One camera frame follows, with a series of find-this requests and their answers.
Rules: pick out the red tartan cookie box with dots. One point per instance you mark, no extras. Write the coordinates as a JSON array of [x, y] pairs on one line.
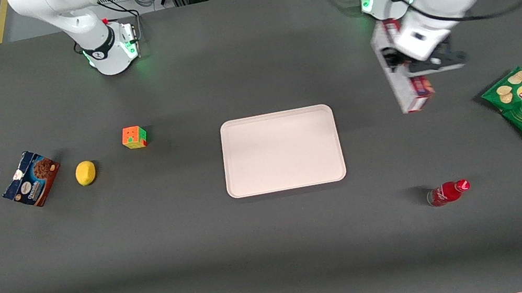
[[409, 95]]

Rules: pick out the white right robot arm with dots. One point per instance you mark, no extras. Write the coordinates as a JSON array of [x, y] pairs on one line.
[[79, 12]]

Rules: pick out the blue chocolate cookie box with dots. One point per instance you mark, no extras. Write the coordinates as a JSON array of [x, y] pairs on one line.
[[30, 179]]

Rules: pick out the white plastic tray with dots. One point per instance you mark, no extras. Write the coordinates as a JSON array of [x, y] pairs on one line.
[[282, 151]]

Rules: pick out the yellow lemon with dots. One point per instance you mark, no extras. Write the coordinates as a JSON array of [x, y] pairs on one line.
[[85, 173]]

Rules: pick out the red soda bottle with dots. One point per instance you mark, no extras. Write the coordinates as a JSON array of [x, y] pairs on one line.
[[446, 194]]

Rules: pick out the multicoloured puzzle cube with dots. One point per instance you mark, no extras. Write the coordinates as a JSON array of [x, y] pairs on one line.
[[134, 137]]

